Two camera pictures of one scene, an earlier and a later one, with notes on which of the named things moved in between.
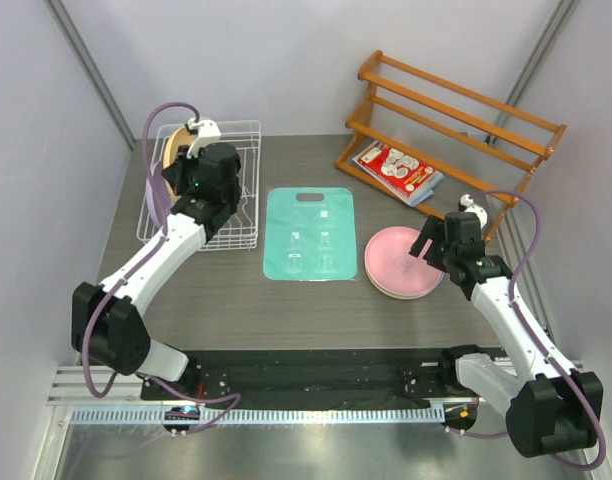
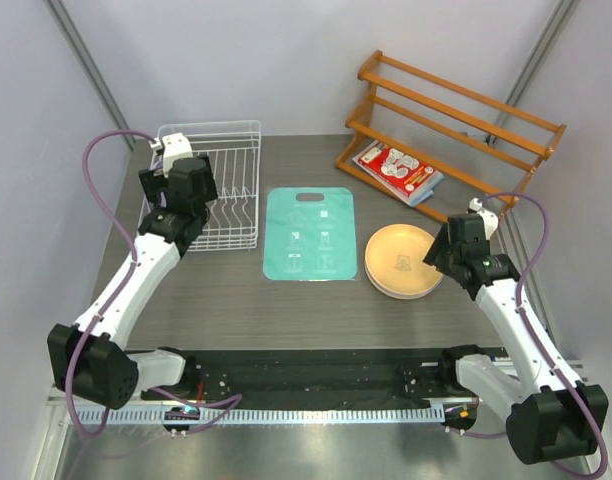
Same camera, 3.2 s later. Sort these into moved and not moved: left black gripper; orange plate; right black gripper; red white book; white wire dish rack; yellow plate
Moved: left black gripper; orange plate
Not moved: right black gripper; yellow plate; white wire dish rack; red white book
